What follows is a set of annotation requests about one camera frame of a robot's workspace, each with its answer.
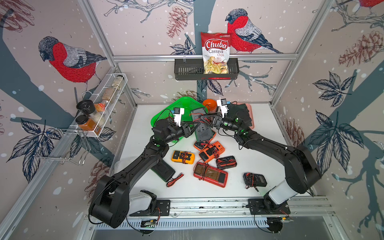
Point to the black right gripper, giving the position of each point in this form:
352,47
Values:
217,121

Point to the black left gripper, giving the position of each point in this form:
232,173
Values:
185,130

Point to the black multimeter face down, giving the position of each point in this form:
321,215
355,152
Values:
203,132

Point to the green plastic basket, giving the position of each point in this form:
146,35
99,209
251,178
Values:
188,103

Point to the yellow multimeter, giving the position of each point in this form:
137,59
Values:
183,157

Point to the small black multimeter front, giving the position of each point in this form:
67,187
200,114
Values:
252,180

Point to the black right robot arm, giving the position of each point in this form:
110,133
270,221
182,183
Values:
301,169

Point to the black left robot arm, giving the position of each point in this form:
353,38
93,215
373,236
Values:
111,200

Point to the orange multimeter face up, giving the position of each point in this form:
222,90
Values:
202,145

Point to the orange multimeter face down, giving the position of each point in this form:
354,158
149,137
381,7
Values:
211,151

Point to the small black multimeter with leads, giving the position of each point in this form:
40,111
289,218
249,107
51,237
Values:
226,162

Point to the black green multimeter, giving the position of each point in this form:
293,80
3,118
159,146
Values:
163,170

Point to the large red multimeter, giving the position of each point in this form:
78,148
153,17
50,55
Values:
209,174

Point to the orange plastic bowl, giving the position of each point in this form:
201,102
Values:
210,105

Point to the dark green cloth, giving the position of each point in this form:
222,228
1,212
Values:
232,114

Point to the pink plastic tray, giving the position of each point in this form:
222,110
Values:
250,115

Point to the red black test leads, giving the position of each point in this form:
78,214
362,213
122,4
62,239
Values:
172,181

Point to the red cassava chips bag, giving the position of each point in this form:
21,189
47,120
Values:
216,52

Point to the orange spice jar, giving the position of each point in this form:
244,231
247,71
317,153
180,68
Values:
85,123

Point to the black lid jar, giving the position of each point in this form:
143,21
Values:
87,107

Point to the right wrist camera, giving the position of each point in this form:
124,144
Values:
223,105

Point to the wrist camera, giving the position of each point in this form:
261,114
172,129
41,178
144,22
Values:
223,105
178,113

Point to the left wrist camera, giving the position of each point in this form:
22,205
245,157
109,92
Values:
178,113

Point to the black wall basket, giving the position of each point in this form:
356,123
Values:
193,70

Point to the aluminium front rail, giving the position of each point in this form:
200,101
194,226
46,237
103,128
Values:
236,207

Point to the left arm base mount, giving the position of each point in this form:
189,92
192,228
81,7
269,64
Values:
146,203

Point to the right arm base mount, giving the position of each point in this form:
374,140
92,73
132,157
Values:
261,206

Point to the white wire wall shelf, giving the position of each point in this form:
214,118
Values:
85,142

